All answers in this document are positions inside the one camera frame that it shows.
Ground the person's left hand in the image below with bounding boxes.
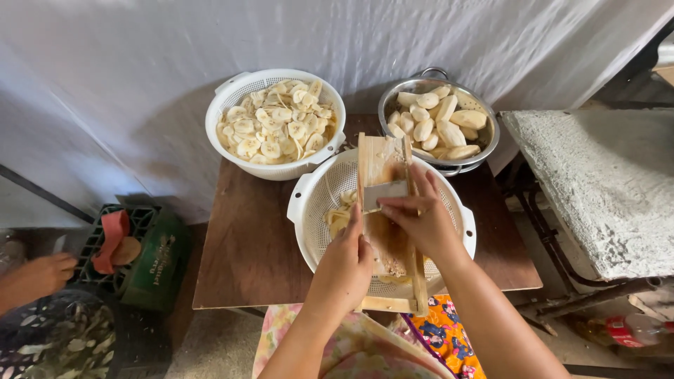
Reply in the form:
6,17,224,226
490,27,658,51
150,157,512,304
310,202,376,318

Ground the person's right hand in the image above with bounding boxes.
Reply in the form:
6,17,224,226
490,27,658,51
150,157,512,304
376,162,470,265

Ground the wooden banana slicer board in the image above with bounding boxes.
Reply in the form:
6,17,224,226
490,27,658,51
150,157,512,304
356,132,430,317

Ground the small clump of cut banana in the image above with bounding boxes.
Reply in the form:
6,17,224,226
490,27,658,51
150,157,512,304
323,189,359,239

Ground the white colander under slicer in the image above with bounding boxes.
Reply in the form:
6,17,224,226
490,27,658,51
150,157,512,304
286,148,478,301

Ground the pink floral apron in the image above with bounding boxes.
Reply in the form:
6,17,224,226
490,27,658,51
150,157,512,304
251,301,456,379

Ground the pile of peeled bananas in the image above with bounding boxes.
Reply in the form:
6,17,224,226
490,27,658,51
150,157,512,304
386,85,489,162

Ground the orange printed garment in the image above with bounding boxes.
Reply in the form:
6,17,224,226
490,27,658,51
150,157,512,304
403,294,488,379

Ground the heap of banana slices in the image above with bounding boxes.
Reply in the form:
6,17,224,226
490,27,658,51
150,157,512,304
216,79,338,165

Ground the grey concrete slab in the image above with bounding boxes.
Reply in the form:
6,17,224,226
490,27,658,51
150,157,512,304
500,107,674,283

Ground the green plastic crate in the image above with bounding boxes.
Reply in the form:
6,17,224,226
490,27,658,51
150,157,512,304
73,204,192,315

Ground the white colander holding many slices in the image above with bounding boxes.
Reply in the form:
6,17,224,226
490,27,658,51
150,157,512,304
204,68,348,182

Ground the black basin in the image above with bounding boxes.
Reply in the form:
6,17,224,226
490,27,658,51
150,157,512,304
0,286,173,379

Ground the brown rounded piece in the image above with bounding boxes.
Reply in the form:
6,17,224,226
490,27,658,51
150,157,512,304
110,236,143,266

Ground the plastic bottle with red label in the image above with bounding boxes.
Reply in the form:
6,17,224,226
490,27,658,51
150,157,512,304
575,313,674,349

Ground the red cloth strip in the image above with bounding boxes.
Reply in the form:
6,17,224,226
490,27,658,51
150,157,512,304
91,209,131,275

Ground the white tarpaulin sheet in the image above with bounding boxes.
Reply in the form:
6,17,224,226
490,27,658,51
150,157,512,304
0,0,674,228

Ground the steel colander with handles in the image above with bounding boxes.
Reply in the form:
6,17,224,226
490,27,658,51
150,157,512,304
377,66,501,178

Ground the rusty metal frame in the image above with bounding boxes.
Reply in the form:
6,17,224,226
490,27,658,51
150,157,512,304
512,179,665,338

